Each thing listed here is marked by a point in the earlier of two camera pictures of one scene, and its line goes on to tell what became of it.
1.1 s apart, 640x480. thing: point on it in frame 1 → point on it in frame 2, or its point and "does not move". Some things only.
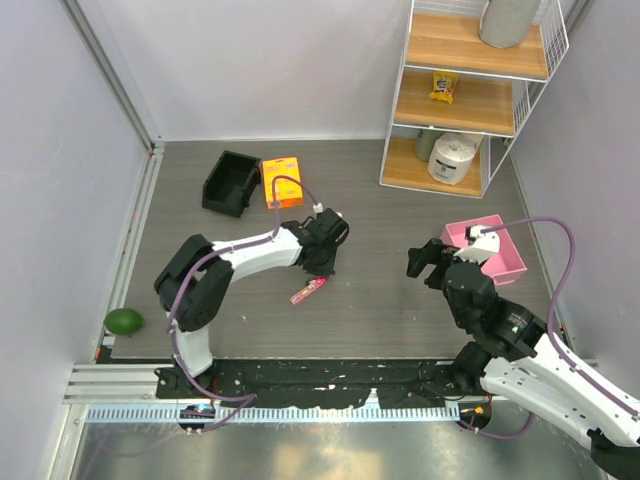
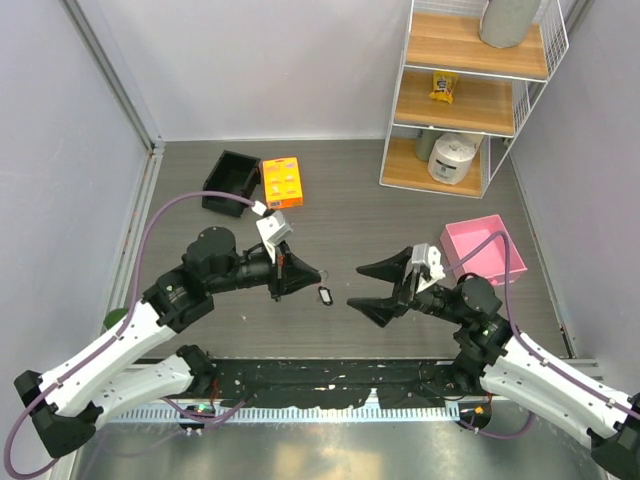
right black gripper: (433, 251) → (389, 268)
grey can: (424, 143) does not move
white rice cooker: (452, 157) does not move
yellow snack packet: (444, 83) does not move
